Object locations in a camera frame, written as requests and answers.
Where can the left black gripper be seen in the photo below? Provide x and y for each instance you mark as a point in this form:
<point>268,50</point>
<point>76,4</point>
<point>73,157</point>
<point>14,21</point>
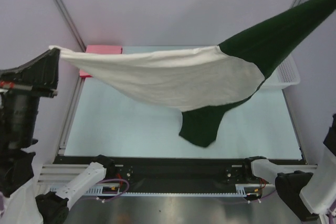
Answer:
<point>37,76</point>

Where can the white and dark green t-shirt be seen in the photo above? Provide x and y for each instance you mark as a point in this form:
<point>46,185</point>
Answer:
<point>205,83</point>

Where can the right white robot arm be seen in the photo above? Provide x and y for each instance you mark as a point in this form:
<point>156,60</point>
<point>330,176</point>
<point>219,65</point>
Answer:
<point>308,193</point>

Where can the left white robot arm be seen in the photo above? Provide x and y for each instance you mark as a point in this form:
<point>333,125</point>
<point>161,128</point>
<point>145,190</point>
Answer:
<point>26,197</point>

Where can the folded pink t-shirt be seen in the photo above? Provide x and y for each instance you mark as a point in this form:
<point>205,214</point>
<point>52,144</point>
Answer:
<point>97,52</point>

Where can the white perforated plastic basket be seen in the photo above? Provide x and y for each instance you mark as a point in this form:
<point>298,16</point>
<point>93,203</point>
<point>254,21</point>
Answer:
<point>285,75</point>

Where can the aluminium frame rail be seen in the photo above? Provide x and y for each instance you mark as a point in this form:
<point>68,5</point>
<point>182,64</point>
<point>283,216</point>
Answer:
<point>58,173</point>

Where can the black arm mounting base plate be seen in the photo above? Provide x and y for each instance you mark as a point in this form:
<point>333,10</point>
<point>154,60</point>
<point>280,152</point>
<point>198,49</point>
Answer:
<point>186,175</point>

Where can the white slotted cable duct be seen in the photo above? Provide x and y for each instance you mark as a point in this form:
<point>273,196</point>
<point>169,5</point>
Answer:
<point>238,190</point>

